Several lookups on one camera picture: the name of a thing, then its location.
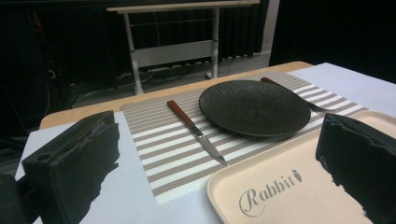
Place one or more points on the striped placemat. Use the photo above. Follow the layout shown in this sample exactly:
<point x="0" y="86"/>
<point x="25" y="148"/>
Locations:
<point x="174" y="149"/>

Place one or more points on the beige plastic tray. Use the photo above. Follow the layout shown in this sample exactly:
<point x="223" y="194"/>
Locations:
<point x="295" y="186"/>

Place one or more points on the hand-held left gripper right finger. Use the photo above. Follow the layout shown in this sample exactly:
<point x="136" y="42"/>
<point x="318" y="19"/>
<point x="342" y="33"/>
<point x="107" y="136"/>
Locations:
<point x="361" y="158"/>

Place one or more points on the white metal frame desk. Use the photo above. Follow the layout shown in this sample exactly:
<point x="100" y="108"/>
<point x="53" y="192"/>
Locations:
<point x="174" y="53"/>

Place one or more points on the black curtain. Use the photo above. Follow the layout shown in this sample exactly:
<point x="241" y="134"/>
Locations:
<point x="336" y="31"/>

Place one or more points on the black round plate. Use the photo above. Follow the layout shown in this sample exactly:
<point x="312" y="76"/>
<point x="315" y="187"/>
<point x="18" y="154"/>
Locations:
<point x="254" y="107"/>

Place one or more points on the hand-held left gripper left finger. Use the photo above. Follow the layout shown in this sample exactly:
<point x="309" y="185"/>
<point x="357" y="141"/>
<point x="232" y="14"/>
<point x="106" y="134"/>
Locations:
<point x="71" y="168"/>

